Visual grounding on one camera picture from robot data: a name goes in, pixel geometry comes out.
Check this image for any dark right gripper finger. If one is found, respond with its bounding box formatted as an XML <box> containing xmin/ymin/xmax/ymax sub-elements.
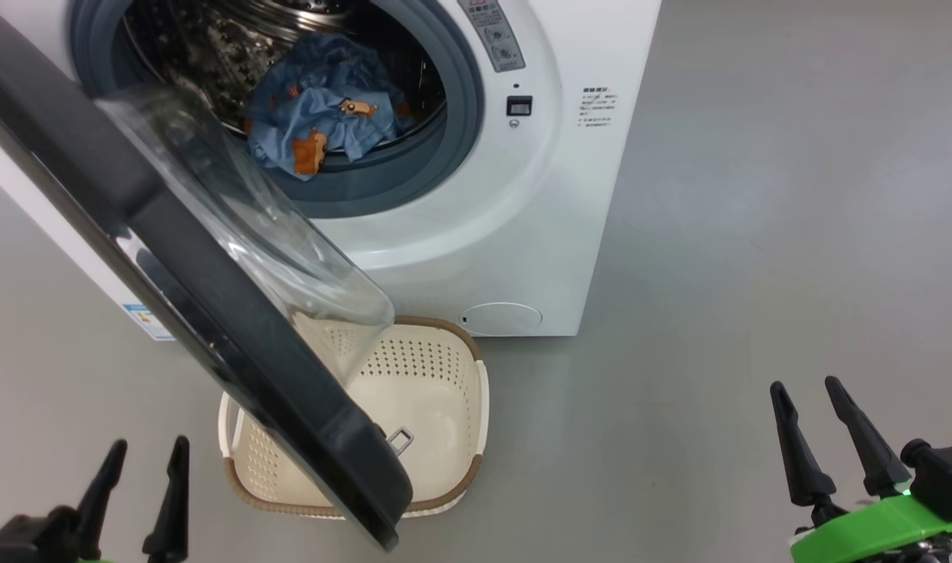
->
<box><xmin>824</xmin><ymin>375</ymin><xmax>913</xmax><ymax>498</ymax></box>
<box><xmin>769</xmin><ymin>380</ymin><xmax>839</xmax><ymax>508</ymax></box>

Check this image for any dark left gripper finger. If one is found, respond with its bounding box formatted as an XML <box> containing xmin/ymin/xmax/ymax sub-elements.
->
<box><xmin>74</xmin><ymin>439</ymin><xmax>129</xmax><ymax>561</ymax></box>
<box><xmin>142</xmin><ymin>435</ymin><xmax>192</xmax><ymax>563</ymax></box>

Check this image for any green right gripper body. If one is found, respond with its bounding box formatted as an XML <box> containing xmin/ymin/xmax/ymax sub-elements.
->
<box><xmin>789</xmin><ymin>493</ymin><xmax>952</xmax><ymax>563</ymax></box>

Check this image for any black rimmed glass washer door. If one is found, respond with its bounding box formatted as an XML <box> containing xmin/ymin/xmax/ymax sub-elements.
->
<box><xmin>0</xmin><ymin>0</ymin><xmax>415</xmax><ymax>553</ymax></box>

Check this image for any cream perforated laundry basket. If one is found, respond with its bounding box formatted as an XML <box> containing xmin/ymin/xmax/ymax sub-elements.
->
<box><xmin>217</xmin><ymin>315</ymin><xmax>490</xmax><ymax>520</ymax></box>

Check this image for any white front-load washing machine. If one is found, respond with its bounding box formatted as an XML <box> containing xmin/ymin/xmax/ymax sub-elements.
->
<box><xmin>0</xmin><ymin>0</ymin><xmax>663</xmax><ymax>342</ymax></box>

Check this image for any grey rubber door gasket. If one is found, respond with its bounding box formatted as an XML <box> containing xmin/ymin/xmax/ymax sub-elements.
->
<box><xmin>68</xmin><ymin>0</ymin><xmax>487</xmax><ymax>221</ymax></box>

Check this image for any blue energy label sticker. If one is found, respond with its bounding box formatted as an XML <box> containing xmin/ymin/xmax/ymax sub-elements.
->
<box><xmin>123</xmin><ymin>303</ymin><xmax>176</xmax><ymax>342</ymax></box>

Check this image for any round white filter cover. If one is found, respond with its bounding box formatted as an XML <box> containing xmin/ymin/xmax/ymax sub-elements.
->
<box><xmin>459</xmin><ymin>302</ymin><xmax>544</xmax><ymax>338</ymax></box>

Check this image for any printed text warning label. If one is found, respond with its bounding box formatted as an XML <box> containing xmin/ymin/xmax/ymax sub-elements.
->
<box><xmin>577</xmin><ymin>85</ymin><xmax>620</xmax><ymax>129</ymax></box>

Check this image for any steel washer drum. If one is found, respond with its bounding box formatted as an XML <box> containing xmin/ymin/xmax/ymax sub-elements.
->
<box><xmin>122</xmin><ymin>0</ymin><xmax>448</xmax><ymax>161</ymax></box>

